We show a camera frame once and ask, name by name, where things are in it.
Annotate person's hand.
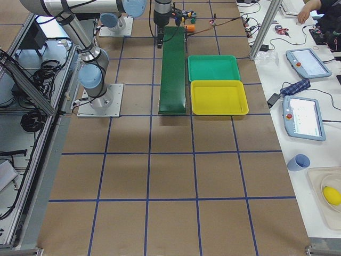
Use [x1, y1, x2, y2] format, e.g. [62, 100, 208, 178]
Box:
[297, 9, 310, 24]

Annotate orange cylinder bottle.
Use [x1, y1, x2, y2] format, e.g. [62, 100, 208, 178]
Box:
[184, 25, 195, 33]

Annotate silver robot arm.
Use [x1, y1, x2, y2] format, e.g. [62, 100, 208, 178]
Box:
[153, 0, 172, 27]
[20, 1, 146, 101]

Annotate upper teach pendant tablet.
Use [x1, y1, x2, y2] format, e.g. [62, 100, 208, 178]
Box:
[286, 48, 332, 79]

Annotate teach pendant tablet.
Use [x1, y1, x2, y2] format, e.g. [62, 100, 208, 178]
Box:
[282, 95, 326, 141]
[286, 48, 332, 79]

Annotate clear plastic bag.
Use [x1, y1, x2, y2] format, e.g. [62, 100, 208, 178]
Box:
[255, 51, 279, 66]

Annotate plaid blue pouch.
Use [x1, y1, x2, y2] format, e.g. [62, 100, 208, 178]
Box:
[280, 79, 311, 96]

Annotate black power adapter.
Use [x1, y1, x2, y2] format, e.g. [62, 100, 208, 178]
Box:
[267, 93, 280, 109]

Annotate lower teach pendant tablet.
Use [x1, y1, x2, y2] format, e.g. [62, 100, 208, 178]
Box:
[282, 95, 326, 141]

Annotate green plastic tray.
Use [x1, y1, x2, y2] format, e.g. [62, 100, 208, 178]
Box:
[188, 55, 240, 82]

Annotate yellow plastic tray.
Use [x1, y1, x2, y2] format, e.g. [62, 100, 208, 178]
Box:
[191, 80, 249, 115]

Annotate blue plastic cup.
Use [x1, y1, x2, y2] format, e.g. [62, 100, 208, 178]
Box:
[287, 154, 311, 171]

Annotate green conveyor belt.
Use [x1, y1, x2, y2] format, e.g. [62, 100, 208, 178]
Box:
[158, 26, 186, 115]

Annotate yellow lemon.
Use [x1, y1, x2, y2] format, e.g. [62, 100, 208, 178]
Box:
[322, 186, 340, 206]

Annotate aluminium frame post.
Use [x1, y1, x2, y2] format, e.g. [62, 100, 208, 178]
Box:
[249, 0, 281, 60]

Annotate red black conveyor cable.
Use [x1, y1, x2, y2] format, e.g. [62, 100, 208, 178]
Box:
[186, 15, 243, 36]

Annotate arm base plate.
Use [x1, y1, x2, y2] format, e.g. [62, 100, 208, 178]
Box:
[77, 84, 124, 118]
[99, 13, 134, 37]

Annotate coiled black cables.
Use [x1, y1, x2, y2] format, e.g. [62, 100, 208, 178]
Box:
[0, 60, 67, 132]

